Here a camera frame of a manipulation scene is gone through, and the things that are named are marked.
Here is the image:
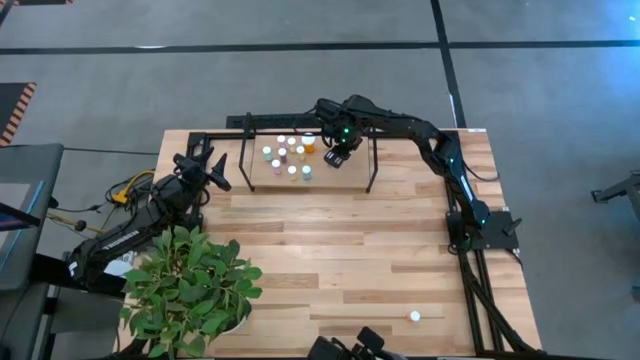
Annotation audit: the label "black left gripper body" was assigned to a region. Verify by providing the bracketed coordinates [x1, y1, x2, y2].
[172, 153, 211, 194]

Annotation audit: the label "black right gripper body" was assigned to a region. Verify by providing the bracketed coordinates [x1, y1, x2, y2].
[324, 119, 365, 153]

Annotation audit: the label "wooden shelf black metal frame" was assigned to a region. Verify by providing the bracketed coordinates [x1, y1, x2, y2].
[237, 113, 379, 194]

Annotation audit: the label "green leafy plant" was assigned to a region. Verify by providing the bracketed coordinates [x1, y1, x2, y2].
[118, 224, 264, 360]

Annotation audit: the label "white printed paper sheet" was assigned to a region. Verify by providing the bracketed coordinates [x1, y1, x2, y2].
[102, 249, 139, 278]

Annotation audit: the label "grey equipment cart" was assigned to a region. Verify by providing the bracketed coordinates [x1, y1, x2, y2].
[0, 143, 65, 360]

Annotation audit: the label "white plant pot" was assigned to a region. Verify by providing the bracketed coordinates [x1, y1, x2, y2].
[219, 312, 250, 335]

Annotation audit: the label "black crossbar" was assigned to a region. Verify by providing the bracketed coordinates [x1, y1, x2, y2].
[29, 253, 127, 297]

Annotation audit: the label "grey panel with blue edge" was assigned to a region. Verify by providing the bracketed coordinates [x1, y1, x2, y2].
[0, 179, 45, 291]

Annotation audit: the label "black mobile equipment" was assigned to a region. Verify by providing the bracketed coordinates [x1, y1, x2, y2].
[306, 326, 401, 360]

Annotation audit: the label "black stand legs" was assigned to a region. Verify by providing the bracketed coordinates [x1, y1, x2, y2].
[590, 172, 640, 221]

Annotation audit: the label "yellow power plug cable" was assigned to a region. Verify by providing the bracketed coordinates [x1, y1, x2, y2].
[110, 168, 156, 206]

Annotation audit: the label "black cable with round knob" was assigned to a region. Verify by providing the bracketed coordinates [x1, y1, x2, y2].
[48, 197, 109, 234]

